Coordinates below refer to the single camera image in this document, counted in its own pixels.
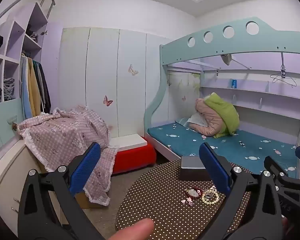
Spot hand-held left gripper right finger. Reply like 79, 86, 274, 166
199, 142, 283, 240

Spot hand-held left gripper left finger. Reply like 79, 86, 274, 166
17, 142, 101, 240

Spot grey metal box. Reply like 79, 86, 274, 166
179, 156, 213, 181

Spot dark red bead bracelet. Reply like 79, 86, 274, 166
185, 187, 206, 201

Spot cream bead bracelet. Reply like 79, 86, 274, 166
201, 189, 220, 204

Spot person's right hand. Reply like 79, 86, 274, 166
281, 217, 289, 240

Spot person's left hand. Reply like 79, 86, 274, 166
107, 218, 155, 240

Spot blue printed bed sheet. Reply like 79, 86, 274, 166
147, 122, 298, 178

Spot cardboard box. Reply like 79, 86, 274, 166
75, 190, 108, 209

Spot pink printed blanket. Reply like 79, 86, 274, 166
17, 106, 118, 205

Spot red ottoman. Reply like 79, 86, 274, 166
111, 136, 157, 175

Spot white board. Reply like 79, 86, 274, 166
109, 134, 148, 152

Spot white pillow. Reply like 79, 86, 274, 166
187, 114, 208, 128

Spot pink quilt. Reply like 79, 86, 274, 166
189, 97, 227, 137

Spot brown polka dot tablecloth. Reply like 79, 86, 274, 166
115, 159, 252, 240

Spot white drawer cabinet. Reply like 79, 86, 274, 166
0, 140, 65, 235

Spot dark hanging garments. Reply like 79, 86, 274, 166
32, 60, 52, 114

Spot yellow hanging garment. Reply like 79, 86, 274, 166
27, 56, 42, 117

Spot light blue hanging garment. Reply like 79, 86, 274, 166
20, 55, 33, 119

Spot teal cabinet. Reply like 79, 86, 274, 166
0, 97, 24, 155

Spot white wardrobe doors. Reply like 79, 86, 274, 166
59, 27, 175, 138

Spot folded blue clothes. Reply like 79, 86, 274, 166
0, 77, 15, 105

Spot grey clothes on shelf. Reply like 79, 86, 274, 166
26, 24, 39, 43

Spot lilac open shelving unit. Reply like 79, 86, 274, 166
0, 2, 63, 120

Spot lilac wall shelf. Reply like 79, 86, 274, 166
200, 79, 300, 120

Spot wire clothes hanger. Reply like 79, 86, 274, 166
270, 65, 297, 88

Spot teal bunk bed frame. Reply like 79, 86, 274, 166
144, 17, 300, 180

